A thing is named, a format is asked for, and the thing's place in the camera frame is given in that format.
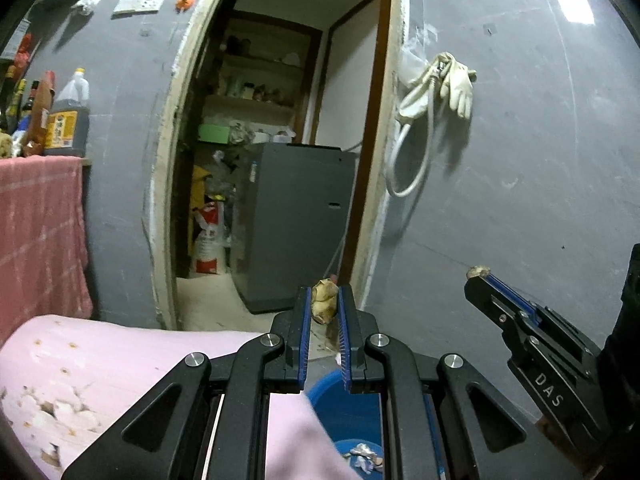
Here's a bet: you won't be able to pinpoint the white bottle with blue cap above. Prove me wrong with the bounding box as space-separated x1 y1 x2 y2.
12 115 33 156

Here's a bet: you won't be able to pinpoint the yellow bag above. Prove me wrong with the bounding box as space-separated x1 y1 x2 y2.
191 165 213 211

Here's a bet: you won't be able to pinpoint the pink cloth cover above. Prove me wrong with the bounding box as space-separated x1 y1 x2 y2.
0 314 361 480

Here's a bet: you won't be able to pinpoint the red snack packet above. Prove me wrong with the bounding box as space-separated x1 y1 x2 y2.
12 32 33 68

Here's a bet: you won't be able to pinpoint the white rubber gloves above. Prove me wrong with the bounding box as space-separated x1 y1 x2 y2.
440 55 477 120

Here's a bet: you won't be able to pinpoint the crumpled white scrap heap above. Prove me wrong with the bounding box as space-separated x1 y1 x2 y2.
342 442 386 473

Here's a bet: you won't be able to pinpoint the wooden shelf unit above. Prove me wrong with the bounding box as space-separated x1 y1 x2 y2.
197 10 323 143

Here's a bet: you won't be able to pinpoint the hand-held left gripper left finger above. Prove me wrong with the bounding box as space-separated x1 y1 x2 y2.
60 285 313 480

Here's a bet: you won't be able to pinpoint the pile of pale peel scraps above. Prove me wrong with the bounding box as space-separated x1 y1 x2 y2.
0 385 101 466

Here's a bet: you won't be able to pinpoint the blue plastic bucket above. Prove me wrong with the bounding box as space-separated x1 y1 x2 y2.
305 370 446 480

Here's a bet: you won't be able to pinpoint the clear plastic bag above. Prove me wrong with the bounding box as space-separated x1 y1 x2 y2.
397 25 441 86

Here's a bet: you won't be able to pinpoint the white hose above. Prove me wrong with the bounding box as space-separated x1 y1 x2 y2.
385 52 451 198

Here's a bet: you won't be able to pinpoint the green box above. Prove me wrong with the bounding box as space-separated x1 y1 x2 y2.
198 124 232 143

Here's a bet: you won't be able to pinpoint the red and white sack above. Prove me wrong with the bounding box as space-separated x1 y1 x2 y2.
192 200 231 275

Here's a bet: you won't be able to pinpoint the red checked cloth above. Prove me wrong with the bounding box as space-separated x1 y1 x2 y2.
0 156 93 343

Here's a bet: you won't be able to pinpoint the door frame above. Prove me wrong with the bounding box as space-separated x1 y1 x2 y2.
145 0 411 331

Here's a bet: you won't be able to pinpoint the yellowish peel piece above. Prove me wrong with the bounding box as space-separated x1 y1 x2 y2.
311 277 338 325

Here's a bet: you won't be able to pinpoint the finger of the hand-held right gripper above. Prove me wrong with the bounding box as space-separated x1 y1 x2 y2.
464 277 533 361
489 274 538 316

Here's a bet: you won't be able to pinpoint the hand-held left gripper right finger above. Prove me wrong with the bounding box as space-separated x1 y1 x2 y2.
337 284 583 480

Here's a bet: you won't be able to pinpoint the white switch plate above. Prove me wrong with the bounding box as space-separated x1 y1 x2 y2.
112 0 169 15

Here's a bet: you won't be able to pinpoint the dark glass bottle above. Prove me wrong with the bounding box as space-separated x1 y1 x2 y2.
7 79 41 131

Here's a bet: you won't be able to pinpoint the large soy sauce jug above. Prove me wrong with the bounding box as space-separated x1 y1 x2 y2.
44 67 92 157

